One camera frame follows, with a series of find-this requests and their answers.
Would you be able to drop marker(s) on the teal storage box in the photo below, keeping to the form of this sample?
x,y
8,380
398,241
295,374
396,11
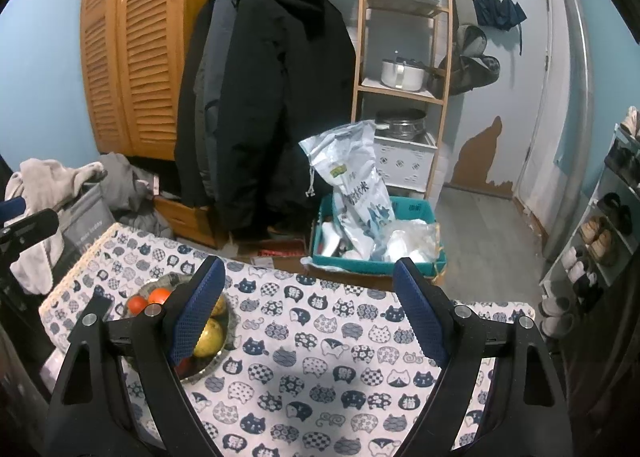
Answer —
x,y
370,268

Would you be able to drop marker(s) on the pale blue door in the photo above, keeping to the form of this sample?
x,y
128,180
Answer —
x,y
515,112

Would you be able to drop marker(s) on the small tangerine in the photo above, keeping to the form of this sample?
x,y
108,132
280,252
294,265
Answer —
x,y
136,306
161,298

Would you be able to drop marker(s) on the white printed rice bag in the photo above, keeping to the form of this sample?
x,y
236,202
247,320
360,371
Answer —
x,y
360,197

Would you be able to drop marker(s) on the bright red apple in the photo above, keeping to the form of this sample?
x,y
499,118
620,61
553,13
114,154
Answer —
x,y
184,365

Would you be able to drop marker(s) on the wooden louvered wardrobe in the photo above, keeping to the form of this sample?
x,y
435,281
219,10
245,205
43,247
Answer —
x,y
130,62

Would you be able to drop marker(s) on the grey fabric bag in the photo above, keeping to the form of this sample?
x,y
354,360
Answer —
x,y
90,227

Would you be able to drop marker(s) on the yellow lemon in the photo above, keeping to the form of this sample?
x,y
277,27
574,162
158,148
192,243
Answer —
x,y
220,306
210,339

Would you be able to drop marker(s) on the wooden shelf rack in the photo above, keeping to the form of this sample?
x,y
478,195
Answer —
x,y
355,102

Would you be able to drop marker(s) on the clear plastic bag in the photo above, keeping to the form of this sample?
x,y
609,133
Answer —
x,y
410,242

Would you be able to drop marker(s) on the grey hanging bag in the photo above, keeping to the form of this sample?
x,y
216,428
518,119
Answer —
x,y
470,72

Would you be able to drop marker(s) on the grey jacket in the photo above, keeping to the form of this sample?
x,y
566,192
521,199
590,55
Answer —
x,y
207,87

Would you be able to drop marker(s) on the wooden crate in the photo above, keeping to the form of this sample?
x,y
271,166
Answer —
x,y
185,217

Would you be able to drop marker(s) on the shoe rack with shoes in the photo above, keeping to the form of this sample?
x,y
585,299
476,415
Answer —
x,y
597,234

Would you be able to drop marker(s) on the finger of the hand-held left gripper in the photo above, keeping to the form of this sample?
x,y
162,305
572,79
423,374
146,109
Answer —
x,y
10,208
30,229

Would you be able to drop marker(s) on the clear glass fruit bowl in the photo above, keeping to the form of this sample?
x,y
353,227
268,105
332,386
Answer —
x,y
227,332

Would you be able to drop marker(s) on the black hooded coat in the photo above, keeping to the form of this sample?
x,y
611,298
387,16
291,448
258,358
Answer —
x,y
270,112

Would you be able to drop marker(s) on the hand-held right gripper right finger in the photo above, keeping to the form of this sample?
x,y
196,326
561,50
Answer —
x,y
422,312

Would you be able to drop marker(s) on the light grey garment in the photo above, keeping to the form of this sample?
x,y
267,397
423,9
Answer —
x,y
40,177

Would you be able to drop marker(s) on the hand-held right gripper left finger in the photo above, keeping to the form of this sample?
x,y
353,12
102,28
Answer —
x,y
197,312

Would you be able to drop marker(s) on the steel pot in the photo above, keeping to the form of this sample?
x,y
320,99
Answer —
x,y
400,124

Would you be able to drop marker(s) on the white cooking pot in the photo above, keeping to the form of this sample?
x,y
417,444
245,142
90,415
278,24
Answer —
x,y
400,76

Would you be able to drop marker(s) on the dark folded umbrella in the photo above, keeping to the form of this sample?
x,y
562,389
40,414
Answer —
x,y
500,12

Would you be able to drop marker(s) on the white perforated basket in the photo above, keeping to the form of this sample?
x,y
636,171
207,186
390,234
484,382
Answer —
x,y
405,162

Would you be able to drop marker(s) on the glass shoe rack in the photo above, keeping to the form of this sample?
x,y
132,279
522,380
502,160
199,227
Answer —
x,y
620,187

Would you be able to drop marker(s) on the cat-print tablecloth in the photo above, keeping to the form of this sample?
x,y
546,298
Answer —
x,y
325,362

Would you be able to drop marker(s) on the silver metal pipe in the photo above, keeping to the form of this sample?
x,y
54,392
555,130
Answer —
x,y
575,87

